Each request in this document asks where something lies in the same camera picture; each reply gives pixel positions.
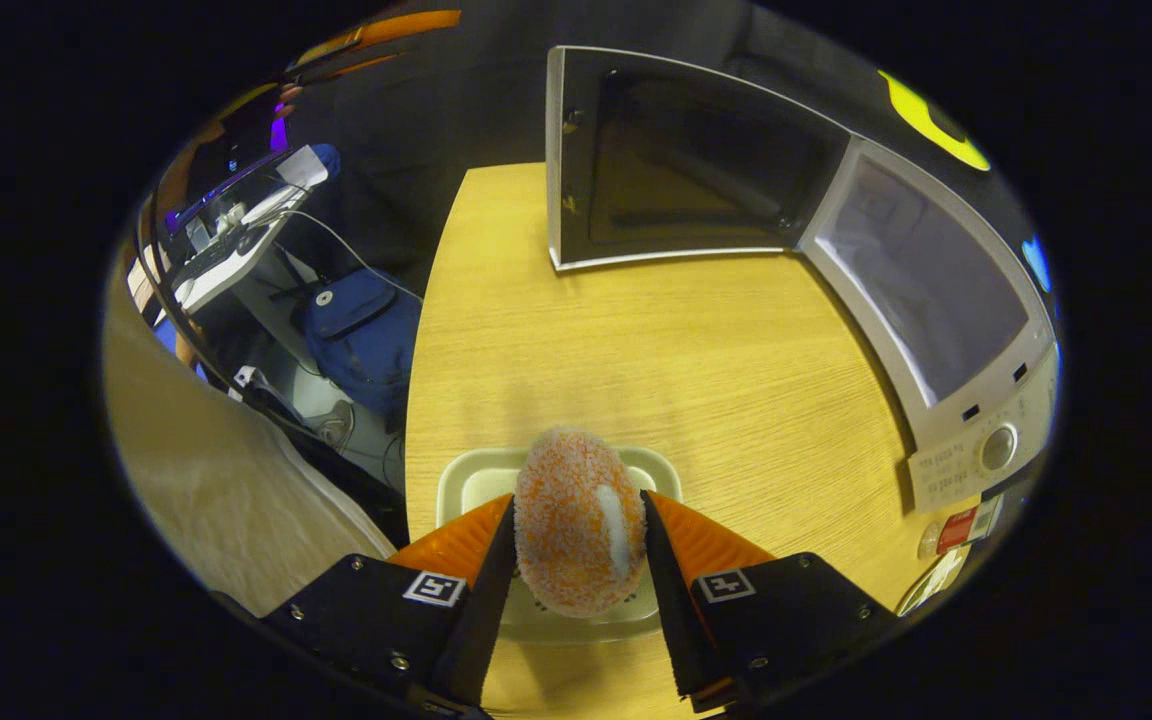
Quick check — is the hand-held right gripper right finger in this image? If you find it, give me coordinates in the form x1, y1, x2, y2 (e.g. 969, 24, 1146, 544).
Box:
639, 489, 904, 714

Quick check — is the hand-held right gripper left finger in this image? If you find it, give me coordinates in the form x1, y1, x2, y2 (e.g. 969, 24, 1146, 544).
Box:
258, 493, 520, 717

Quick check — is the orange sugared bread bun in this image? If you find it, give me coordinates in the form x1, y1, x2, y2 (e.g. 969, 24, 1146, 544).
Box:
514, 427, 649, 618

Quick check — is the white microwave oven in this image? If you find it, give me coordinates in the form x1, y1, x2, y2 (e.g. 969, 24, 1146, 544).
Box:
546, 45, 1062, 516

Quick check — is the pale square tray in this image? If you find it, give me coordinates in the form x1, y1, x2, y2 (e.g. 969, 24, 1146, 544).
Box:
436, 445, 684, 643

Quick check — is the computer monitor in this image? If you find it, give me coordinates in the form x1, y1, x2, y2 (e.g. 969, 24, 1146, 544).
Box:
161, 85, 292, 236

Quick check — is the white divided dish of beans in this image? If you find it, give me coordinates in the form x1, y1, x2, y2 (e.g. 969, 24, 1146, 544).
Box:
896, 548, 967, 616

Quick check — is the computer keyboard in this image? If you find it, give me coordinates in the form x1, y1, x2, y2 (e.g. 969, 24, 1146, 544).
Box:
181, 225, 272, 281

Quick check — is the clear bottle with red label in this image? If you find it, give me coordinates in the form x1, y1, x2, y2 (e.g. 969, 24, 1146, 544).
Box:
921, 495, 1002, 557

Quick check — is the blue backpack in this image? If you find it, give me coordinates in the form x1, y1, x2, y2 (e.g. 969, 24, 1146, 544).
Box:
301, 268, 424, 421

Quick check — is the white desk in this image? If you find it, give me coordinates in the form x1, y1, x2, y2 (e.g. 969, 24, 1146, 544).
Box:
171, 145, 342, 316

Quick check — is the white cable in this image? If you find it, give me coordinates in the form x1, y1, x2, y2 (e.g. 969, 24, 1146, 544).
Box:
276, 205, 427, 303

